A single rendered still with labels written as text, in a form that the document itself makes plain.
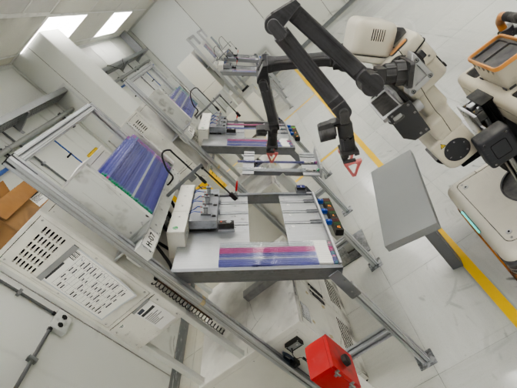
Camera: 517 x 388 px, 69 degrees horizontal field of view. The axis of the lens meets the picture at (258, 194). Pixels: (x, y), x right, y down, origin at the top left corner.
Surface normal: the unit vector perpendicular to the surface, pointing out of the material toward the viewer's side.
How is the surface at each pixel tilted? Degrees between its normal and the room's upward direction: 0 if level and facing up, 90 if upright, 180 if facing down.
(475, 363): 0
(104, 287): 93
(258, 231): 90
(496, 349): 0
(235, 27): 90
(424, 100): 90
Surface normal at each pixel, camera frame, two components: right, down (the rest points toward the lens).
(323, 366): -0.67, -0.65
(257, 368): 0.05, 0.45
